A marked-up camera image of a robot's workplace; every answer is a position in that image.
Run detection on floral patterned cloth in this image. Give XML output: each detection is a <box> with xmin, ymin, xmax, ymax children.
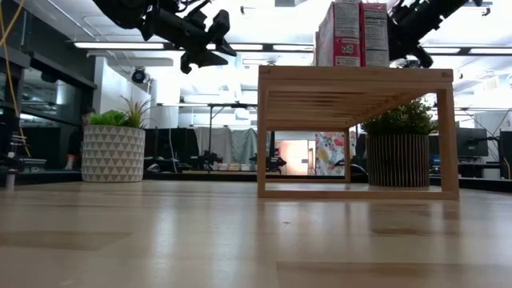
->
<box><xmin>314</xmin><ymin>130</ymin><xmax>347</xmax><ymax>177</ymax></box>

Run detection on black computer monitor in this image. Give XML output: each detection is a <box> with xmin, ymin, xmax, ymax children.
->
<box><xmin>498</xmin><ymin>130</ymin><xmax>512</xmax><ymax>180</ymax></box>
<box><xmin>458</xmin><ymin>126</ymin><xmax>490</xmax><ymax>158</ymax></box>

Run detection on long ceiling light strip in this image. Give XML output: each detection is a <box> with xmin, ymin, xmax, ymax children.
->
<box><xmin>74</xmin><ymin>42</ymin><xmax>512</xmax><ymax>56</ymax></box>

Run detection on succulent in white triangle-pattern pot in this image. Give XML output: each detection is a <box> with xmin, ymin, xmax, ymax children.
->
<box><xmin>82</xmin><ymin>95</ymin><xmax>151</xmax><ymax>183</ymax></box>

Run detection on dark glass partition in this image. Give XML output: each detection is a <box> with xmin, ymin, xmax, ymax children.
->
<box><xmin>0</xmin><ymin>0</ymin><xmax>98</xmax><ymax>185</ymax></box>

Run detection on red Froot Loops cereal box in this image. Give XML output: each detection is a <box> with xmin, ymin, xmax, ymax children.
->
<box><xmin>358</xmin><ymin>2</ymin><xmax>390</xmax><ymax>68</ymax></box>
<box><xmin>315</xmin><ymin>1</ymin><xmax>362</xmax><ymax>68</ymax></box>

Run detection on black-framed background table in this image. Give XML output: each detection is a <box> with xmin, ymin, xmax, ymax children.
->
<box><xmin>179</xmin><ymin>102</ymin><xmax>259</xmax><ymax>173</ymax></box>

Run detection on grey draped cloth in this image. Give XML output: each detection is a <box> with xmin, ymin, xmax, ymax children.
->
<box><xmin>194</xmin><ymin>126</ymin><xmax>259</xmax><ymax>166</ymax></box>

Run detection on leafy plant in striped pot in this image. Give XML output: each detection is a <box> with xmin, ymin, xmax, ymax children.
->
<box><xmin>359</xmin><ymin>99</ymin><xmax>439</xmax><ymax>188</ymax></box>

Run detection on person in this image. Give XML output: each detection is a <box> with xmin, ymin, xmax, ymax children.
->
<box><xmin>65</xmin><ymin>106</ymin><xmax>97</xmax><ymax>171</ymax></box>

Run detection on hanging yellow cable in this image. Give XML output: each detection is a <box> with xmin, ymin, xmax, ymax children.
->
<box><xmin>0</xmin><ymin>0</ymin><xmax>32</xmax><ymax>158</ymax></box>

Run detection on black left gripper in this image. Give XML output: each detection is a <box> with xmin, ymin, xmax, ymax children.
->
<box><xmin>150</xmin><ymin>6</ymin><xmax>238</xmax><ymax>75</ymax></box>

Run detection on wooden slatted shelf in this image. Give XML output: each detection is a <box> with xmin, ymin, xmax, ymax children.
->
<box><xmin>257</xmin><ymin>66</ymin><xmax>460</xmax><ymax>201</ymax></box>

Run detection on small grey box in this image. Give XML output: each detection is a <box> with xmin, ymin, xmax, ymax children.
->
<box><xmin>18</xmin><ymin>158</ymin><xmax>47</xmax><ymax>170</ymax></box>

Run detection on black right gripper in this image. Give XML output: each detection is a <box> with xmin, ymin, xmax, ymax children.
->
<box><xmin>387</xmin><ymin>2</ymin><xmax>435</xmax><ymax>69</ymax></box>

